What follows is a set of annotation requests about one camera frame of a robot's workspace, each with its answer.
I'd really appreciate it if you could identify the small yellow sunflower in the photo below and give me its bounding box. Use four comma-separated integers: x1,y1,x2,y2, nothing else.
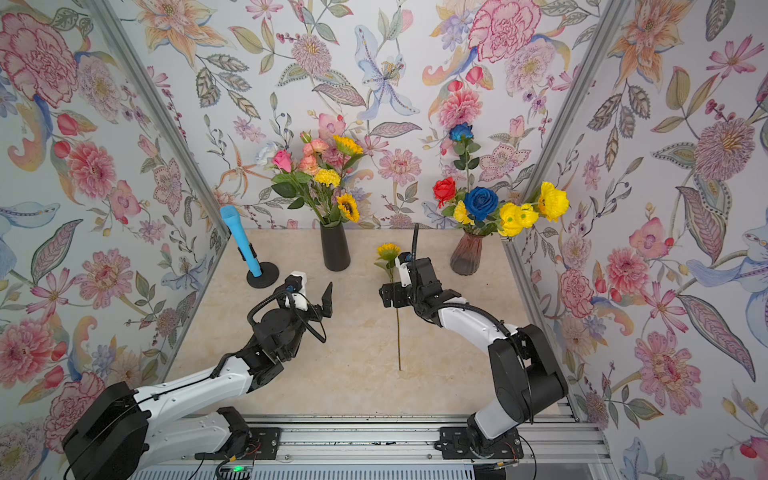
336,193,360,223

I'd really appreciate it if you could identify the yellow carnation flower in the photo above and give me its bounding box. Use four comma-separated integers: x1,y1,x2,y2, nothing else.
313,169,341,188

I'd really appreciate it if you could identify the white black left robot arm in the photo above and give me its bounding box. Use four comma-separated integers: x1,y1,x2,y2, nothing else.
62,272,333,479

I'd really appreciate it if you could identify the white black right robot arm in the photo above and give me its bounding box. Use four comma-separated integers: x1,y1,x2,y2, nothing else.
379,252,568,449

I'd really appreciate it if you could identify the brown glass vase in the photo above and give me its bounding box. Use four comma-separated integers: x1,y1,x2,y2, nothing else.
450,232,484,276

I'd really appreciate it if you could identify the black cylindrical vase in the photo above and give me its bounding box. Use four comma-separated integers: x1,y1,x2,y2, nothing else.
320,223,351,272

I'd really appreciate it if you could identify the peach pink flowers cluster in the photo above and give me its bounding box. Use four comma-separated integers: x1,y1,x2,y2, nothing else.
298,139,329,176

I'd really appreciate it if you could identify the black microphone stand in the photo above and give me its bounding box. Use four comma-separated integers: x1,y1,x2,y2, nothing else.
246,244,280,289

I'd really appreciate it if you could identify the small yellow flower left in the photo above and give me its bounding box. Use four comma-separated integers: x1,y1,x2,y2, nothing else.
453,201,474,226

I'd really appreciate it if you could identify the red rose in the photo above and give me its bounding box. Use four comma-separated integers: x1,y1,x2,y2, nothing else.
433,177,457,209

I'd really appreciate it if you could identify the large blue rose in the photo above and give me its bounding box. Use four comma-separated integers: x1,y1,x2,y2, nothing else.
463,187,499,221

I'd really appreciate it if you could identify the yellow flower middle right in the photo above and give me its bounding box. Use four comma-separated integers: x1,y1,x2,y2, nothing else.
497,203,539,238

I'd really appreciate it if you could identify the blue toy microphone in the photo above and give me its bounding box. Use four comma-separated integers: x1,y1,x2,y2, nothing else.
220,205,262,278

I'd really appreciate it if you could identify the yellow flower far right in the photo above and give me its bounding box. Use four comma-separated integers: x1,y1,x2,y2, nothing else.
536,182,570,222

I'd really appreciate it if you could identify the pink rose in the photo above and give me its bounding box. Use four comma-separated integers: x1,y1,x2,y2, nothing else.
272,150,293,173

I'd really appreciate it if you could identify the small tall blue rose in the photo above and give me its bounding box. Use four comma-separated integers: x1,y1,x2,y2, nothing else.
449,122,474,142

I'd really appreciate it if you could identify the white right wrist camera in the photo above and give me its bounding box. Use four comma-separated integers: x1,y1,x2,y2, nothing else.
395,252,412,287

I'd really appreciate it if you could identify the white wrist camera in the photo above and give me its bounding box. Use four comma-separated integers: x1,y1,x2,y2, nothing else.
284,271,308,312
395,252,412,287

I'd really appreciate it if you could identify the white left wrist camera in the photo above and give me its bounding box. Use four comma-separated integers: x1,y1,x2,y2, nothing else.
284,271,308,312

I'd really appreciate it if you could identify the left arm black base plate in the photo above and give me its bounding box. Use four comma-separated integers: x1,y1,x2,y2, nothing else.
194,427,282,461

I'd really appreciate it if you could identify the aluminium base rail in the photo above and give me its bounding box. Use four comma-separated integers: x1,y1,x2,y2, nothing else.
137,400,618,479

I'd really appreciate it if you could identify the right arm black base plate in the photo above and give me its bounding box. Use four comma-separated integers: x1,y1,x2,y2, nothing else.
433,426,524,461

